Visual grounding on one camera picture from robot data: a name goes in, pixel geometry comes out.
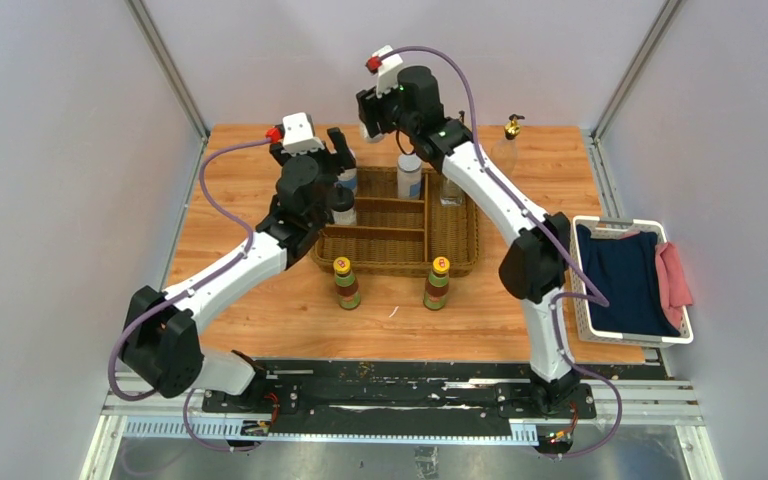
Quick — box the silver-lid pepper jar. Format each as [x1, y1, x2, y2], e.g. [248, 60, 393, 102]
[337, 149, 358, 195]
[396, 154, 423, 200]

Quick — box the woven wicker divided basket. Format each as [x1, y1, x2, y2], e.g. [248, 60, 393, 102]
[309, 166, 480, 277]

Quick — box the green sauce bottle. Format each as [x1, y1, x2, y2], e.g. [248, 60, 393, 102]
[423, 256, 451, 311]
[333, 257, 361, 310]

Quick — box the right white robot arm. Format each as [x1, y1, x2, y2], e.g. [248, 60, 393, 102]
[356, 56, 579, 418]

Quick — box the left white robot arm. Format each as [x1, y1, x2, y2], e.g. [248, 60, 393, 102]
[107, 124, 356, 413]

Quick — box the white plastic perforated basket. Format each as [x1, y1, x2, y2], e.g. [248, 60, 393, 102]
[570, 215, 694, 348]

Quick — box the dark blue cloth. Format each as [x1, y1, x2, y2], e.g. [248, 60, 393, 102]
[576, 225, 680, 337]

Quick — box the pink cloth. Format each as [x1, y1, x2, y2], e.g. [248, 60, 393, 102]
[654, 242, 693, 320]

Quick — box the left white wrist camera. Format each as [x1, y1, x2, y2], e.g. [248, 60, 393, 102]
[265, 112, 325, 156]

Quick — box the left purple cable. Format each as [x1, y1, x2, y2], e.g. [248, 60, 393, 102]
[106, 137, 276, 454]

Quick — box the purple cable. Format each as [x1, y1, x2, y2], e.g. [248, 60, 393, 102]
[370, 44, 624, 460]
[106, 137, 276, 454]

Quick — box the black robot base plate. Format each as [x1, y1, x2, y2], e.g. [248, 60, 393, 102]
[201, 359, 596, 437]

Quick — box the left aluminium frame post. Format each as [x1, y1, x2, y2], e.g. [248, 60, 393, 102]
[125, 0, 210, 143]

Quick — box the aluminium frame post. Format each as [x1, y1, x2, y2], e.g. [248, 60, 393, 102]
[125, 0, 210, 143]
[591, 0, 685, 143]

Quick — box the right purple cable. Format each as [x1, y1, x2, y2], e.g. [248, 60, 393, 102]
[370, 44, 624, 460]

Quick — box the right aluminium frame post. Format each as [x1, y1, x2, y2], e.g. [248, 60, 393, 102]
[591, 0, 685, 143]

